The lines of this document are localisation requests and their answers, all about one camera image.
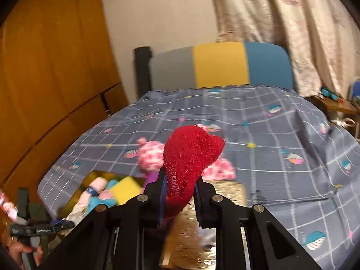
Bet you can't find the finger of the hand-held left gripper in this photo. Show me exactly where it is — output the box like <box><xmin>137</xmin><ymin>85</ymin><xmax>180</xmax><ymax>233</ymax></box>
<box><xmin>51</xmin><ymin>220</ymin><xmax>76</xmax><ymax>232</ymax></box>

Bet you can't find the wooden bedside table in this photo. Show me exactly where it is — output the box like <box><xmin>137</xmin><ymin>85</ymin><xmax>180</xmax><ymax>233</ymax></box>
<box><xmin>308</xmin><ymin>93</ymin><xmax>360</xmax><ymax>116</ymax></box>

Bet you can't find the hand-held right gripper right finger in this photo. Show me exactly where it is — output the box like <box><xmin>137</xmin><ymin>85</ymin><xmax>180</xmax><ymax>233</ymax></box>
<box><xmin>195</xmin><ymin>177</ymin><xmax>322</xmax><ymax>270</ymax></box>

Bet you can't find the pink spotted plush giraffe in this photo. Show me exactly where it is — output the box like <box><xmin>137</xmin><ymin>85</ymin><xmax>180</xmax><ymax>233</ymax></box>
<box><xmin>137</xmin><ymin>124</ymin><xmax>237</xmax><ymax>181</ymax></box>

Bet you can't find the grey yellow blue headboard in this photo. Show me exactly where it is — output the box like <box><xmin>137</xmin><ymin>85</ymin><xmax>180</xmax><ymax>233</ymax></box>
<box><xmin>149</xmin><ymin>42</ymin><xmax>294</xmax><ymax>92</ymax></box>

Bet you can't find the red sock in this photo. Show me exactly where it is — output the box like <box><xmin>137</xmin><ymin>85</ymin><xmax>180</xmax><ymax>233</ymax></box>
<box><xmin>162</xmin><ymin>124</ymin><xmax>225</xmax><ymax>224</ymax></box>

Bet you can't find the black bed post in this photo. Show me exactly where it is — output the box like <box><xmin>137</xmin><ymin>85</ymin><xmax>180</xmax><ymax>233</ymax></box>
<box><xmin>134</xmin><ymin>46</ymin><xmax>154</xmax><ymax>102</ymax></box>

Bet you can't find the yellow green sponge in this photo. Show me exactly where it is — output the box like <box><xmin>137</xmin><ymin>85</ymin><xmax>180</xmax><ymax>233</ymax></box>
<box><xmin>112</xmin><ymin>176</ymin><xmax>142</xmax><ymax>206</ymax></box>

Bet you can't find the pink white packet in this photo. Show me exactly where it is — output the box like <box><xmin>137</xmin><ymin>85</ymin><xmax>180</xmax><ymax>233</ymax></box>
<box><xmin>0</xmin><ymin>190</ymin><xmax>19</xmax><ymax>223</ymax></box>

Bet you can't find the wooden wardrobe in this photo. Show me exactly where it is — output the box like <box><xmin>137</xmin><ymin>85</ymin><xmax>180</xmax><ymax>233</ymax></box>
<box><xmin>0</xmin><ymin>0</ymin><xmax>130</xmax><ymax>217</ymax></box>

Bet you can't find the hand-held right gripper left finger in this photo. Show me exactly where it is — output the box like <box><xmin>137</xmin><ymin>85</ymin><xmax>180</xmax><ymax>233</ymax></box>
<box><xmin>39</xmin><ymin>166</ymin><xmax>167</xmax><ymax>270</ymax></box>

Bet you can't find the shiny gold tray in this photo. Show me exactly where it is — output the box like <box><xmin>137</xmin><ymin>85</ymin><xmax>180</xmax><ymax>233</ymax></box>
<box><xmin>60</xmin><ymin>170</ymin><xmax>147</xmax><ymax>237</ymax></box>

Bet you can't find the blue plush toy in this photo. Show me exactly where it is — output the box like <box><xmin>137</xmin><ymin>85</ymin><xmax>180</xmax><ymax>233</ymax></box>
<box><xmin>86</xmin><ymin>178</ymin><xmax>124</xmax><ymax>214</ymax></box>

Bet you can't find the ship-print curtain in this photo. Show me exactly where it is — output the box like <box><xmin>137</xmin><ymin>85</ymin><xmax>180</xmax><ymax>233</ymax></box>
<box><xmin>205</xmin><ymin>0</ymin><xmax>360</xmax><ymax>97</ymax></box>

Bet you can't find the white sock with blue stripe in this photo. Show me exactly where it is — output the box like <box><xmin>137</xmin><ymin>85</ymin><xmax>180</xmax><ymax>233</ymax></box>
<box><xmin>65</xmin><ymin>205</ymin><xmax>90</xmax><ymax>225</ymax></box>

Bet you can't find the purple cardboard box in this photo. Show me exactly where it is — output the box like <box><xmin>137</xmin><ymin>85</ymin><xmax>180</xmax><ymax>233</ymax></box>
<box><xmin>142</xmin><ymin>171</ymin><xmax>158</xmax><ymax>189</ymax></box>

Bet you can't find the ornate gold tissue box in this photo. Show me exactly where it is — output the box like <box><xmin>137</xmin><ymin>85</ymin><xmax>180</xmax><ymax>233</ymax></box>
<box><xmin>160</xmin><ymin>181</ymin><xmax>249</xmax><ymax>270</ymax></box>

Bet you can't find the pink towel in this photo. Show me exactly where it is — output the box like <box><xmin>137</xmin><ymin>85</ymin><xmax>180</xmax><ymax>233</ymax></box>
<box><xmin>76</xmin><ymin>177</ymin><xmax>107</xmax><ymax>206</ymax></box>

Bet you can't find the person's left hand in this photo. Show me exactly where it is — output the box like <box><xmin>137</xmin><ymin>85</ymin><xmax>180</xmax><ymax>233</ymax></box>
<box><xmin>8</xmin><ymin>240</ymin><xmax>44</xmax><ymax>268</ymax></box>

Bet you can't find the teal toy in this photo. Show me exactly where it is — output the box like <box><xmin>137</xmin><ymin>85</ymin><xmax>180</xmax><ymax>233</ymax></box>
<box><xmin>321</xmin><ymin>87</ymin><xmax>339</xmax><ymax>99</ymax></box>

